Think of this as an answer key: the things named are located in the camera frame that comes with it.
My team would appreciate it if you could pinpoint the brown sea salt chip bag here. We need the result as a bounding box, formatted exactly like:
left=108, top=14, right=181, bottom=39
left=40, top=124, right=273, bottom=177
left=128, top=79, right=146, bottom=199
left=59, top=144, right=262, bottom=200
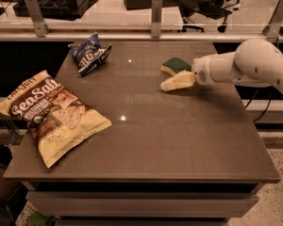
left=0, top=71, right=111, bottom=168

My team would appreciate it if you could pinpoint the metal rail bracket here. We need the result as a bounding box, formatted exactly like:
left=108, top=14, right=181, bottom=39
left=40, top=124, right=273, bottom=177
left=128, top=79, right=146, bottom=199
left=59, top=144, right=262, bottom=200
left=24, top=0, right=49, bottom=38
left=151, top=0, right=162, bottom=39
left=262, top=0, right=283, bottom=40

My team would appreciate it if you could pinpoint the middle metal rail bracket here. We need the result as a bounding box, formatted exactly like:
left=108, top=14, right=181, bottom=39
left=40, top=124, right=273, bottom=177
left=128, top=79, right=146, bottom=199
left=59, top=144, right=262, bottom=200
left=151, top=0, right=162, bottom=39

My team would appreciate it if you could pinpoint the grey drawer front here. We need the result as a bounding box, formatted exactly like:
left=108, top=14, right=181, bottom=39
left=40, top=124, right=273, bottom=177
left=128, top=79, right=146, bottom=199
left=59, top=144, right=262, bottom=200
left=26, top=191, right=258, bottom=218

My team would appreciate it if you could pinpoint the blue crumpled chip bag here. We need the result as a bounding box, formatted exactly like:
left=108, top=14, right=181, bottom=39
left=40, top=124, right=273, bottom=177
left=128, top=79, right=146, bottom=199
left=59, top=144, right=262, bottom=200
left=69, top=33, right=112, bottom=76

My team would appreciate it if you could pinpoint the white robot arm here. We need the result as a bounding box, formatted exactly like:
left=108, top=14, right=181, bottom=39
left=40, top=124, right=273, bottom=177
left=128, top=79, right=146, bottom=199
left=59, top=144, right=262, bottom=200
left=160, top=40, right=283, bottom=95

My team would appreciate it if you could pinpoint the green and yellow sponge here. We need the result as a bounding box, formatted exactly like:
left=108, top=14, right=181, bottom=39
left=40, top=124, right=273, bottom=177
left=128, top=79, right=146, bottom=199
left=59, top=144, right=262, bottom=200
left=160, top=57, right=191, bottom=76

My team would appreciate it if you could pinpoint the brown bin at lower left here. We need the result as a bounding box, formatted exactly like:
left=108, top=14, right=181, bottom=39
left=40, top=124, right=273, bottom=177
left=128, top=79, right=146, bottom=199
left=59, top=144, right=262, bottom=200
left=0, top=144, right=20, bottom=200

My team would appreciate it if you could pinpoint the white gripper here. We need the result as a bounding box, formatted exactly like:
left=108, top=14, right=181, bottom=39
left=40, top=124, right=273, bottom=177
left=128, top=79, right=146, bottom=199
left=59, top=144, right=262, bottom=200
left=160, top=56, right=214, bottom=91

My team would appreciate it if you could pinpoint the right metal rail bracket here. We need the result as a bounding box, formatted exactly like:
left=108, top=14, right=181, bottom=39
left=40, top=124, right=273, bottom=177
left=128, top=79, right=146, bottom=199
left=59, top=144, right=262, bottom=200
left=262, top=0, right=283, bottom=40

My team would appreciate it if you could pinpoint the black office chair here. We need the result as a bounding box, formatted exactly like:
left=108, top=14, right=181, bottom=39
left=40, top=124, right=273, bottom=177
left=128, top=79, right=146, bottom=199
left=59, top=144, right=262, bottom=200
left=178, top=0, right=276, bottom=34

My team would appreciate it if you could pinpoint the left metal rail bracket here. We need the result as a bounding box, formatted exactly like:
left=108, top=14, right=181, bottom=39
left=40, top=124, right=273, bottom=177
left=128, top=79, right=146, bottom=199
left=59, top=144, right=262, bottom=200
left=24, top=0, right=49, bottom=38

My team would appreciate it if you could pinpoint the black tray on back counter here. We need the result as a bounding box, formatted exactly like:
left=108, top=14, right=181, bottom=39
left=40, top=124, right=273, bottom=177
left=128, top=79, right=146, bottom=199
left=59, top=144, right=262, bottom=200
left=12, top=0, right=98, bottom=21

